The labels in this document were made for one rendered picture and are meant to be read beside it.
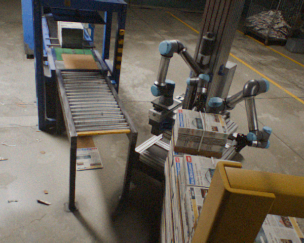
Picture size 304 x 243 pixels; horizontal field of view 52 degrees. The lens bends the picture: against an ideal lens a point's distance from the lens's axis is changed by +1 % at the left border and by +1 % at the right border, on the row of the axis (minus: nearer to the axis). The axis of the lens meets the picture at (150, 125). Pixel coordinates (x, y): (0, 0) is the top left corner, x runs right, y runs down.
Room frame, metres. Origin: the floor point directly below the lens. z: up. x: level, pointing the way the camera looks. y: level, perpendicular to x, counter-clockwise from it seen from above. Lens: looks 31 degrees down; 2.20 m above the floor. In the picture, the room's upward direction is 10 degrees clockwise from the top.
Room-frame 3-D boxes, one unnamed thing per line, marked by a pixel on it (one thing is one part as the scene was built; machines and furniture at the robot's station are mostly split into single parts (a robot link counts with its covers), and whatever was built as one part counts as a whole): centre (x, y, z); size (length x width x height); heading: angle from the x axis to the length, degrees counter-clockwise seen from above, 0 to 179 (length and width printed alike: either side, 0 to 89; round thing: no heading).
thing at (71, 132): (2.59, 0.85, 0.74); 1.34 x 0.05 x 0.12; 24
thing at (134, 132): (2.80, 0.39, 0.74); 1.34 x 0.05 x 0.12; 24
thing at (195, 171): (1.50, -0.43, 0.95); 0.38 x 0.29 x 0.23; 94
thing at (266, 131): (2.23, -0.92, 0.98); 0.11 x 0.08 x 0.11; 124
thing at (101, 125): (2.23, 0.41, 0.77); 0.47 x 0.05 x 0.05; 114
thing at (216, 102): (2.58, -0.55, 0.98); 0.13 x 0.12 x 0.14; 124
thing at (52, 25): (4.65, 1.51, 0.75); 1.53 x 0.64 x 0.10; 24
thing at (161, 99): (2.82, -0.11, 0.87); 0.15 x 0.15 x 0.10
